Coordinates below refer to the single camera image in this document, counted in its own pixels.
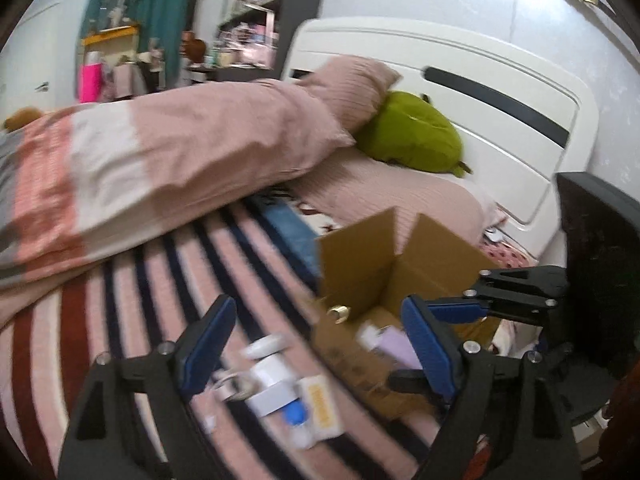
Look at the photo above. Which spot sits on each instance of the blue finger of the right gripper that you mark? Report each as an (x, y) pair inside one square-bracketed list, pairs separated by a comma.
[(457, 310), (408, 381)]

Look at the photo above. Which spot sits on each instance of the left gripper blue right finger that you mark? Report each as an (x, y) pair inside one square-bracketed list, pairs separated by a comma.
[(435, 343)]

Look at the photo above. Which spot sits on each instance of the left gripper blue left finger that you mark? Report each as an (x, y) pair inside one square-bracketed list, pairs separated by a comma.
[(200, 346)]

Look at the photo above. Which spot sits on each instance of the purple rectangular box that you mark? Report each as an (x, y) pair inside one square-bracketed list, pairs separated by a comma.
[(394, 343)]

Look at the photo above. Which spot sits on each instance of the white earbuds case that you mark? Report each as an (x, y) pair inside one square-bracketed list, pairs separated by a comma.
[(265, 346)]

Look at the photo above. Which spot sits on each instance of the yellow label packet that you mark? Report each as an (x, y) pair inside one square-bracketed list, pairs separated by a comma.
[(313, 416)]

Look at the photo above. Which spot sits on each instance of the white small box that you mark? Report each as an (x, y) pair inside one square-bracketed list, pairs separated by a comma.
[(272, 399)]

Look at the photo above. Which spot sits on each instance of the brown cardboard box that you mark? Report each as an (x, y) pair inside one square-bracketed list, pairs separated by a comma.
[(362, 268)]

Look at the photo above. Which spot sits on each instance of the striped plush bed blanket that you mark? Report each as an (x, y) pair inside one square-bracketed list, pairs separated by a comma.
[(88, 385)]

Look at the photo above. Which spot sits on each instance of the pink pillow on mattress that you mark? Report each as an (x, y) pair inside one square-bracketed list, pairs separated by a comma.
[(349, 186)]

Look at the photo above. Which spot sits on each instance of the green plush toy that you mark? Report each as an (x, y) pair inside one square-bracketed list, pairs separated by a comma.
[(408, 131)]

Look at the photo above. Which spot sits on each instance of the white bed headboard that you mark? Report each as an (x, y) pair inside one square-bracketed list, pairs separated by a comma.
[(521, 118)]

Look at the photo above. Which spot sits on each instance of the striped folded duvet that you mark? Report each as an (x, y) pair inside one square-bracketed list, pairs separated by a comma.
[(88, 182)]

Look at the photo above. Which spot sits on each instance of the pink striped pillow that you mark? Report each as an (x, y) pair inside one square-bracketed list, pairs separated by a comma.
[(352, 88)]

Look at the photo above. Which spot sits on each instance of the brown teddy bear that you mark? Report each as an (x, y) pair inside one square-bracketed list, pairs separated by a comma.
[(21, 118)]

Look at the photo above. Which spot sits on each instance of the bright pink bag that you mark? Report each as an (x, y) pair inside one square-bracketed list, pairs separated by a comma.
[(90, 83)]

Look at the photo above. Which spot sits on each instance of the brown round plush toy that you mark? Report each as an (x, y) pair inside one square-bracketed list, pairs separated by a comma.
[(192, 48)]

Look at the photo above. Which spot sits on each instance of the yellow wooden desk shelf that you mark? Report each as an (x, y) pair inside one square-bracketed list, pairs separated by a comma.
[(110, 45)]

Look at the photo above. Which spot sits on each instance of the white door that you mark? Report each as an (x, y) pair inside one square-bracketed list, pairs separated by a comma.
[(28, 63)]

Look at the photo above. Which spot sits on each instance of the dark tall bookshelf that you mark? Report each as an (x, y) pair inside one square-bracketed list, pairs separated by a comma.
[(246, 39)]

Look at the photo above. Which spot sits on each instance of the glass display case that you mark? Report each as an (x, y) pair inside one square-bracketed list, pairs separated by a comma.
[(116, 13)]

